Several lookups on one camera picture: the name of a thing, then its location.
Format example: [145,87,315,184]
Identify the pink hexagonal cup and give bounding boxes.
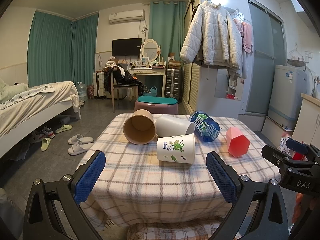
[226,127,251,158]

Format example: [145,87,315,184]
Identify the white paper cup green print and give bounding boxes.
[156,133,195,164]

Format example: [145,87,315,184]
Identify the brown paper cup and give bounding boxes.
[123,109,156,145]

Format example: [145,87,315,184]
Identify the plain white cup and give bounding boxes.
[156,115,195,137]

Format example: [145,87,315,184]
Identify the white slipper near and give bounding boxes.
[67,142,93,155]

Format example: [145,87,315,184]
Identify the white slipper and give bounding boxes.
[68,134,94,145]
[67,142,93,155]

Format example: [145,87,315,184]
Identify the green slipper near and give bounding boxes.
[41,137,51,152]

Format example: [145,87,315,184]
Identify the green slipper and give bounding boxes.
[55,124,73,134]
[41,137,51,152]

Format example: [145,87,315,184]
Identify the sneaker under bed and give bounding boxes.
[29,126,55,144]

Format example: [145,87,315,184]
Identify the white slipper far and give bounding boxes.
[68,134,94,145]

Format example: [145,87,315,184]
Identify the green slipper far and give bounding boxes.
[55,124,73,134]

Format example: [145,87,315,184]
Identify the white cabinet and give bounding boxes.
[292,93,320,148]

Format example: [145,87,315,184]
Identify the blue drink can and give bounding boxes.
[189,111,220,142]

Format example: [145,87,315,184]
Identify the bed with beige sheet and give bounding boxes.
[1,81,81,156]

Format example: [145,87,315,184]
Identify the plaid tablecloth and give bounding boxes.
[80,113,280,231]

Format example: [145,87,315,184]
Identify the water jug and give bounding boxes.
[76,81,88,102]

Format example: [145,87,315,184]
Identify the white wardrobe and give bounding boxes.
[180,0,248,118]

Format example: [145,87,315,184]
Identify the white washing machine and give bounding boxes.
[268,65,307,129]

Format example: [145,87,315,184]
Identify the purple stool teal cushion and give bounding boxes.
[133,96,178,114]

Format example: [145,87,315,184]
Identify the wooden chair with clothes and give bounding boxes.
[104,56,144,112]

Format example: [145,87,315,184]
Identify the drawer tower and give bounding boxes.
[164,68,182,100]

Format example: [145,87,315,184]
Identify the teal basket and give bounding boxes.
[144,86,158,96]

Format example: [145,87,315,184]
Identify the white dressing table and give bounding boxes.
[129,67,167,97]

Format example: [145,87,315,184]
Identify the teal curtain left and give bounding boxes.
[27,11,99,87]

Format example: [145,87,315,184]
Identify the teal curtain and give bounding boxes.
[27,11,99,87]
[149,1,185,61]

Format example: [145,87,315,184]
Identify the white puffer jacket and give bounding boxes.
[180,1,242,71]

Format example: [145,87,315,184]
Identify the black television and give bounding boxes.
[112,38,142,57]

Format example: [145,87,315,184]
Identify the pink hanging clothes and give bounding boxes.
[233,18,253,54]

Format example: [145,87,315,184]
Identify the white oval vanity mirror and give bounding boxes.
[141,38,161,62]

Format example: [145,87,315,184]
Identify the white air conditioner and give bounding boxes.
[108,9,145,24]

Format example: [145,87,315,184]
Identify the teal curtain middle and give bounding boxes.
[149,1,185,61]

